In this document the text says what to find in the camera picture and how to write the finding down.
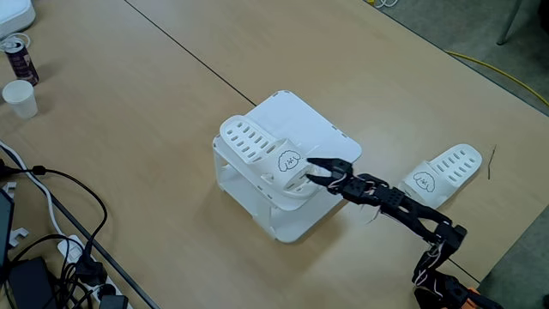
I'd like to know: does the white slipper with puppy drawing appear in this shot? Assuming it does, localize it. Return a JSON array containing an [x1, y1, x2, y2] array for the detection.
[[397, 143, 484, 210], [219, 114, 321, 200]]

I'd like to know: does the white plastic shoe rack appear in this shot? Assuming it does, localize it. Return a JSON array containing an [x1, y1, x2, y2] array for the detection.
[[212, 89, 364, 245]]

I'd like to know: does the grey metal leg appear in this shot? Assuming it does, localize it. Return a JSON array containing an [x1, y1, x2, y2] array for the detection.
[[496, 0, 525, 46]]

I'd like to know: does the black plug adapter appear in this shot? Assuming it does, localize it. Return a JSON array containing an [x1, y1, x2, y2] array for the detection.
[[98, 294, 130, 309]]

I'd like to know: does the white power strip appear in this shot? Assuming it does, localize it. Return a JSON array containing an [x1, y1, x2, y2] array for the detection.
[[57, 234, 134, 309]]

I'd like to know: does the black flat power adapter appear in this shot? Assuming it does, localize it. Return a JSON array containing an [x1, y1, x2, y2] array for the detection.
[[7, 256, 57, 309]]

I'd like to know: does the white paper cup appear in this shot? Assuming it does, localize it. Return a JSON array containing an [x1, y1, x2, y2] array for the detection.
[[1, 79, 39, 120]]

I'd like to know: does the dark laptop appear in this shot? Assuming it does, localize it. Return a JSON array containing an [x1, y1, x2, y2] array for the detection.
[[0, 188, 15, 267]]

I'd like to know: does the purple drink can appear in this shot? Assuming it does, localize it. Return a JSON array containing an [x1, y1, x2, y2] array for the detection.
[[3, 37, 40, 87]]

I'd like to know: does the white flat device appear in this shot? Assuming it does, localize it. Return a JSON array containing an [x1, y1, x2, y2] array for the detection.
[[0, 0, 37, 39]]

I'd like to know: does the thin dark wire piece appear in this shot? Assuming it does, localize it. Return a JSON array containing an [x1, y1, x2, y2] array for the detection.
[[487, 143, 498, 181]]

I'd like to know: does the yellow cable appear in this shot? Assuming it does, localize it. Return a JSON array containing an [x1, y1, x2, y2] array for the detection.
[[444, 50, 549, 108]]

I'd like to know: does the black power cable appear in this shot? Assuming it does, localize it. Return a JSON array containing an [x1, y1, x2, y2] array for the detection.
[[8, 165, 109, 258]]

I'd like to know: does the black plug with cable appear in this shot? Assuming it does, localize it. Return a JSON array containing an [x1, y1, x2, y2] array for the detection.
[[75, 252, 108, 288]]

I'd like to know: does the white power strip cable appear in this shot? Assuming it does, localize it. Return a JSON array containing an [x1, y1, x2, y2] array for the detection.
[[0, 139, 66, 238]]

